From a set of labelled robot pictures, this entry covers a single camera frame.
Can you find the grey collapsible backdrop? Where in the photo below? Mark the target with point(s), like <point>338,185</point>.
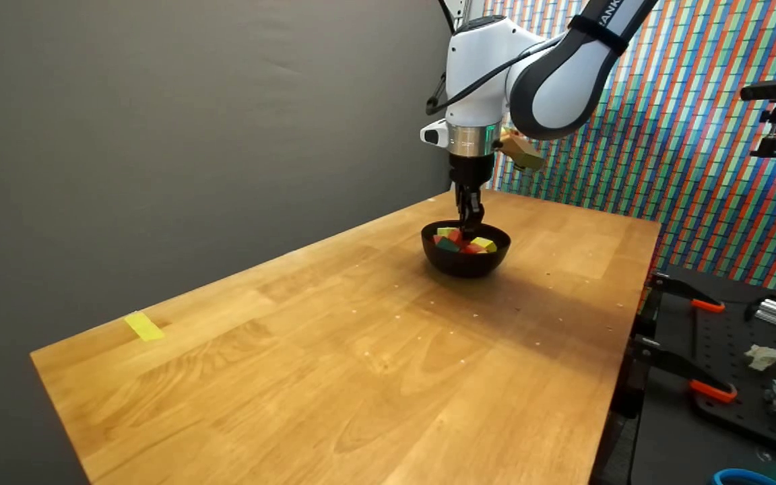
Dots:
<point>181,134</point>

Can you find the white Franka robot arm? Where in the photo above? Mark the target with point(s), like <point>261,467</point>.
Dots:
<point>482,63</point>

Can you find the yellow tape strip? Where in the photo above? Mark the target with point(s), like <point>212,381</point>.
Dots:
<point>144,326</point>

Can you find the yellow wooden cube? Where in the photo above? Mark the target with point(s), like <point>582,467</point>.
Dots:
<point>486,242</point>

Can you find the small white crumpled object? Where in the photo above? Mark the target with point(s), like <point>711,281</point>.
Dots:
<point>764,357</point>

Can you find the wrist mounted stereo camera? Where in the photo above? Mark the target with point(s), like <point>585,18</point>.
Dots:
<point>520,152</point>

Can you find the black bowl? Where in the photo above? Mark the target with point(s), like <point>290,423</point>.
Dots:
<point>465,264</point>

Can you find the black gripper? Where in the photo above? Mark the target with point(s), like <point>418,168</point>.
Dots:
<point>470,169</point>

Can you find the multicoloured patterned cloth backdrop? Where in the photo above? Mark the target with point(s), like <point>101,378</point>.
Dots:
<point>702,177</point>

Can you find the yellow-green pentagonal wooden block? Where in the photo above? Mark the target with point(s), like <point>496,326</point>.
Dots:
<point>446,233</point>

